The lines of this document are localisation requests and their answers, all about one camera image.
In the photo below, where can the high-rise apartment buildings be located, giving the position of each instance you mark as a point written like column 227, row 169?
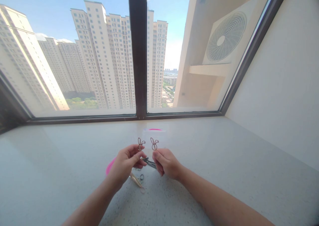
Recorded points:
column 99, row 61

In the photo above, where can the pink round lid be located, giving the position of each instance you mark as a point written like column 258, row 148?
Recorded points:
column 109, row 166

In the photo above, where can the dark window frame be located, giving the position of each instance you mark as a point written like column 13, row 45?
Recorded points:
column 137, row 61

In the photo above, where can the gold hair clip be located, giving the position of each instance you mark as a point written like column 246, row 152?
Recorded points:
column 136, row 180

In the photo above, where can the rabbit-shaped metal clip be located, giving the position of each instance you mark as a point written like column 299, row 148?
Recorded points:
column 154, row 143
column 141, row 143

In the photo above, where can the outdoor air conditioner unit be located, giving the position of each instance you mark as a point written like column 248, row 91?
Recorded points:
column 225, row 36

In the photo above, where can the person's left hand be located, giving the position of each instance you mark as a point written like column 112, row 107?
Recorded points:
column 122, row 165

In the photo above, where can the black hair clips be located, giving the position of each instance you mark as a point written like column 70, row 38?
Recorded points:
column 150, row 163

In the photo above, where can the person's right hand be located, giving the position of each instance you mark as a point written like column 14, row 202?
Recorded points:
column 169, row 165

